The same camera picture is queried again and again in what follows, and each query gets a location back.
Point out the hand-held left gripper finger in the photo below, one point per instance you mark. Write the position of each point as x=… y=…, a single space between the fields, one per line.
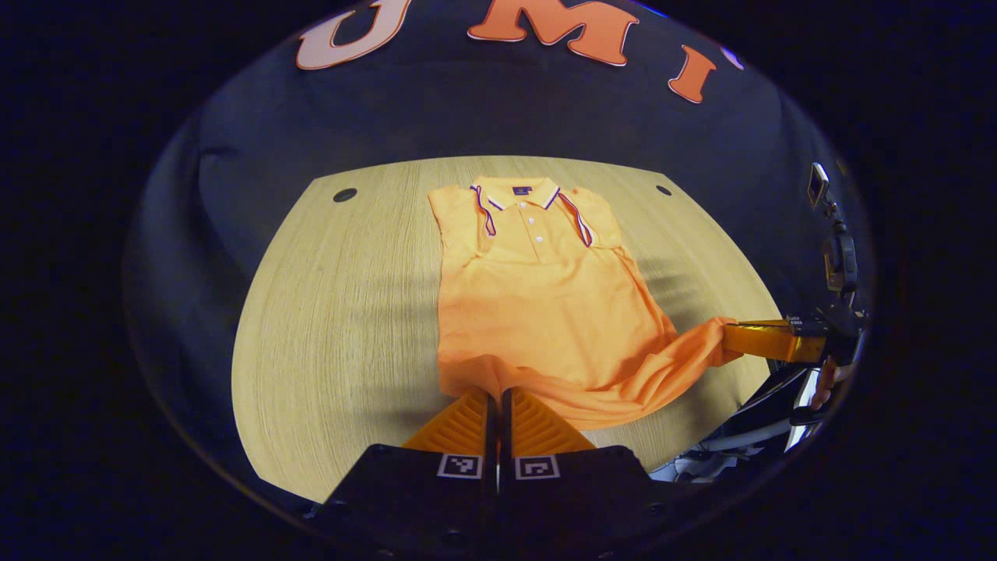
x=506 y=428
x=492 y=428

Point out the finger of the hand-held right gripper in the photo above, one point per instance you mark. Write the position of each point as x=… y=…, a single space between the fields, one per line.
x=763 y=340

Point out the orange T-shirt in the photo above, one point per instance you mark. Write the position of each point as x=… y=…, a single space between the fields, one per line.
x=545 y=312

